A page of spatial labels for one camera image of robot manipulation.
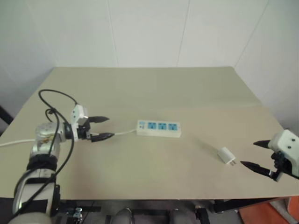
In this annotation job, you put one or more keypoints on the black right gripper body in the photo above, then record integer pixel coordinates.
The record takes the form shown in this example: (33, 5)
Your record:
(280, 164)

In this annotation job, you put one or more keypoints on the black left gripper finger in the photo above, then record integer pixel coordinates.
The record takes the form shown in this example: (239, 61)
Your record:
(102, 136)
(99, 119)

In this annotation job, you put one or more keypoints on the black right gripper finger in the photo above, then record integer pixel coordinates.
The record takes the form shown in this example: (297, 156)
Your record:
(262, 143)
(255, 168)

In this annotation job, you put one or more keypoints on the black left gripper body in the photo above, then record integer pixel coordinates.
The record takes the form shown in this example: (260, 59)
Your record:
(83, 131)

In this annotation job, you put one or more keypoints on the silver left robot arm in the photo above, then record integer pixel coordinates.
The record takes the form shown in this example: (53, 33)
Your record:
(43, 140)

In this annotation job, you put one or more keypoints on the white plug adapter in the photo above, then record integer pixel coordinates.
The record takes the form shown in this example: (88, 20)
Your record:
(224, 156)

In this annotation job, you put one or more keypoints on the white power strip blue sockets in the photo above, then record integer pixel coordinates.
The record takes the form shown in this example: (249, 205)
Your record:
(158, 128)

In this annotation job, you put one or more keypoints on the orange box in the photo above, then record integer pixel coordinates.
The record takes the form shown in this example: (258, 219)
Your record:
(271, 212)

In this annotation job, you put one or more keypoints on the dark rounded grey shape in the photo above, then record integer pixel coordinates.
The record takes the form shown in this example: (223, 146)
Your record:
(122, 217)

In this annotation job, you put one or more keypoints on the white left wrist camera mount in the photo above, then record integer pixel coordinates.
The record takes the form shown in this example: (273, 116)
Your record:
(76, 114)

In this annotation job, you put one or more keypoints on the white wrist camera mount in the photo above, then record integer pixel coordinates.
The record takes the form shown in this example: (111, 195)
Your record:
(76, 114)
(286, 144)

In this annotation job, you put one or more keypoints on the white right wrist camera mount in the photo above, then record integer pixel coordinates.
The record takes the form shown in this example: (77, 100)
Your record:
(286, 144)

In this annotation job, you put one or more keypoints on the metal clamp bracket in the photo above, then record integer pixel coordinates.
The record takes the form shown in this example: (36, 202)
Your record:
(77, 213)

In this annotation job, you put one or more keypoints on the black table frame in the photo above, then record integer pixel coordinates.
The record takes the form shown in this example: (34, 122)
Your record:
(163, 205)

